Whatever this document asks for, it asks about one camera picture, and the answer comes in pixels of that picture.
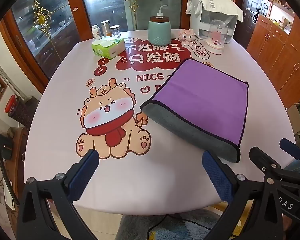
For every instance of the white water dispenser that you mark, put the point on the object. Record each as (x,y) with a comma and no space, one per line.
(197,27)

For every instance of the green tissue box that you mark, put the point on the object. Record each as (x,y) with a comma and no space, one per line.
(107,48)

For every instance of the dark woven basket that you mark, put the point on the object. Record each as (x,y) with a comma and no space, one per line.
(25,112)

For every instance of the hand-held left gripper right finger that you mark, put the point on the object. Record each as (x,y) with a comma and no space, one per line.
(216,173)

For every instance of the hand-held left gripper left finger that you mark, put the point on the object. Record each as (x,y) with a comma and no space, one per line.
(83,172)

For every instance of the pink printed tablecloth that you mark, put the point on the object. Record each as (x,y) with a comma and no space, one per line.
(65,85)

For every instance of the wooden glass display cabinet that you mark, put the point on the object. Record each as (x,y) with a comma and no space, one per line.
(50,30)

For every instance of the blue fluffy rug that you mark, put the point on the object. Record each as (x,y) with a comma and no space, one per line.
(170,226)

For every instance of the pink dragon figurine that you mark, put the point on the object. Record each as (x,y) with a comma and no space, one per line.
(187,37)

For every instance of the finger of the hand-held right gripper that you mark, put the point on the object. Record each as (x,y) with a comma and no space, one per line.
(293,148)
(267,163)

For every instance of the white pill bottle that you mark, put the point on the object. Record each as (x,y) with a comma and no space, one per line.
(96,32)

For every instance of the glass door gold ornament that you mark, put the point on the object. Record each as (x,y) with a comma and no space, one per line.
(120,10)

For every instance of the dark wooden door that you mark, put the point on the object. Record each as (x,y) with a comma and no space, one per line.
(250,17)

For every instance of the glass dome pink figure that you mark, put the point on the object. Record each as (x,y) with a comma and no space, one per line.
(217,38)

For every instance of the purple and grey towel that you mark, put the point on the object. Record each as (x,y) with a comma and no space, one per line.
(202,100)

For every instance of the teal ceramic jar wooden lid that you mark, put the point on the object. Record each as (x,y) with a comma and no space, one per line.
(160,31)

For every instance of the red lidded container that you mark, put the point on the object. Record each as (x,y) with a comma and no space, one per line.
(10,105)

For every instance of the brown wooden cabinets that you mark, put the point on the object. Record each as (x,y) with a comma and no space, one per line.
(280,60)

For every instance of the silver lidded jar orange contents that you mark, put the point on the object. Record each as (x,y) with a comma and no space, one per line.
(106,28)

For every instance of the clear glass jar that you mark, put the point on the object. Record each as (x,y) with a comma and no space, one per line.
(115,31)

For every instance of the cardboard box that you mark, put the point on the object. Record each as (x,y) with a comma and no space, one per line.
(298,120)

